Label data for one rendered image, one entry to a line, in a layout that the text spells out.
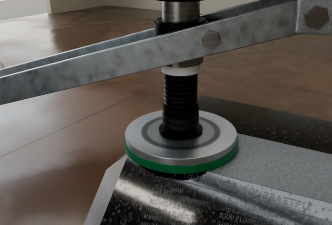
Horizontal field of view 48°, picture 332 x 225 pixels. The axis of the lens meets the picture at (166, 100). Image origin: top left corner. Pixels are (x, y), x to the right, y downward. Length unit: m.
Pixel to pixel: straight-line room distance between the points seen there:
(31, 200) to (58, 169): 0.29
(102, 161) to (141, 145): 1.63
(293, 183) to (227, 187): 0.10
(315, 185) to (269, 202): 0.08
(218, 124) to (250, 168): 0.13
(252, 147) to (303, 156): 0.09
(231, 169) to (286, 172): 0.09
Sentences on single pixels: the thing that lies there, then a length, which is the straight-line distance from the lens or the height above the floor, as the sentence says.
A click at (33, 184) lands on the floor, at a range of 2.18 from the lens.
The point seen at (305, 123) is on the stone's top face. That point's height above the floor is 0.82.
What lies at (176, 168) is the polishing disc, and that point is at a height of 0.83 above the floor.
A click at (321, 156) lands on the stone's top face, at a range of 0.73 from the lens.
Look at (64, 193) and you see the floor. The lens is 2.06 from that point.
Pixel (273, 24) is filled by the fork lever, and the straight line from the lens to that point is 0.58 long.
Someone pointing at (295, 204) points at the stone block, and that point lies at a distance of 0.61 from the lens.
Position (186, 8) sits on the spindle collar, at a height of 1.08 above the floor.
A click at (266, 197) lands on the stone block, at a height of 0.81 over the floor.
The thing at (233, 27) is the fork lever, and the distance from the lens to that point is 0.58.
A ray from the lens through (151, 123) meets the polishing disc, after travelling 0.74.
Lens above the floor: 1.16
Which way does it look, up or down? 22 degrees down
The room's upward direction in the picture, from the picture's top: 1 degrees counter-clockwise
